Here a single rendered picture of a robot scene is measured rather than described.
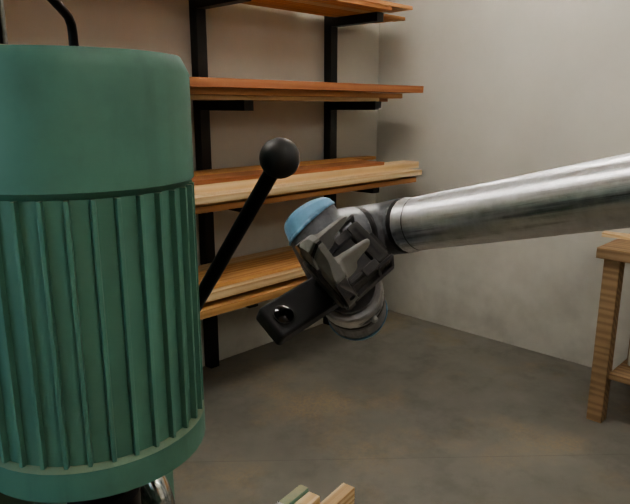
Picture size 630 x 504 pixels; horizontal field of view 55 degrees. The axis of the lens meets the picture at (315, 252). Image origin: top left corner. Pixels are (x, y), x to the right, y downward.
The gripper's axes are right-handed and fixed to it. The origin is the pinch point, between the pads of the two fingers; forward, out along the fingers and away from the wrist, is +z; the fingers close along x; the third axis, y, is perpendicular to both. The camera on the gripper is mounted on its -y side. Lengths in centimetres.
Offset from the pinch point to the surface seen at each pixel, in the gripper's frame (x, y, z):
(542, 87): -73, 187, -258
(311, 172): -116, 53, -237
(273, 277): -87, 1, -241
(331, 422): -13, -24, -243
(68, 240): -3.4, -13.4, 23.6
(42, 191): -5.9, -12.5, 25.6
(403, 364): -17, 25, -307
